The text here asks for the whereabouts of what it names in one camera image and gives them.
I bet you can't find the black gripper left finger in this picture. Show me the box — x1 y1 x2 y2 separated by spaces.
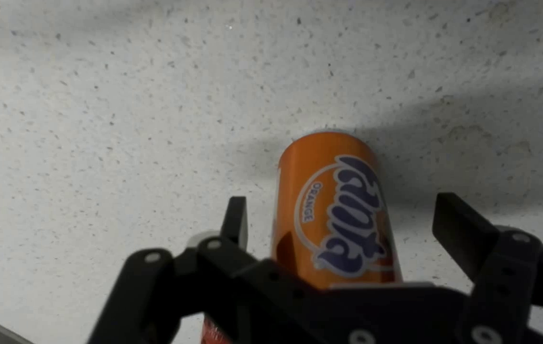
86 195 375 344

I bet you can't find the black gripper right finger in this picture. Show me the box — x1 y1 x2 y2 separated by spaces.
432 192 543 344

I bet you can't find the orange soda can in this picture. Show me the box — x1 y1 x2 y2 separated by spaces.
272 130 406 293

